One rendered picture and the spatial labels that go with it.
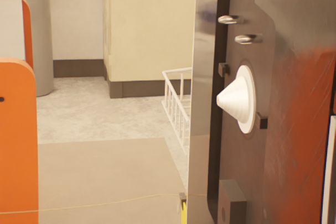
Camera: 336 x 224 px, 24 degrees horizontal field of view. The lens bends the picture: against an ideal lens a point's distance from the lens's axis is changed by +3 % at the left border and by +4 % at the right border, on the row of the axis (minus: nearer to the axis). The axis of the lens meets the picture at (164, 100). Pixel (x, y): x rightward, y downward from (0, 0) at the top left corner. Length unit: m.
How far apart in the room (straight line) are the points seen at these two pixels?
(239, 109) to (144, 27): 3.18
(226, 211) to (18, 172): 0.41
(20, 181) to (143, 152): 0.69
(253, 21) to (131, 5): 3.15
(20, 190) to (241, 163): 0.43
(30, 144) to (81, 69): 3.23
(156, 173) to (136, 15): 2.24
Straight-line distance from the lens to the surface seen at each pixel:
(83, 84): 4.19
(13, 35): 1.14
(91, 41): 4.24
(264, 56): 0.65
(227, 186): 0.75
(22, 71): 1.02
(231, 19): 0.71
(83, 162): 1.70
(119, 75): 3.92
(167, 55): 3.92
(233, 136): 0.76
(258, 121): 0.65
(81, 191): 1.59
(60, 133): 3.60
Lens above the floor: 1.46
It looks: 22 degrees down
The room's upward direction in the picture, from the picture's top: 2 degrees clockwise
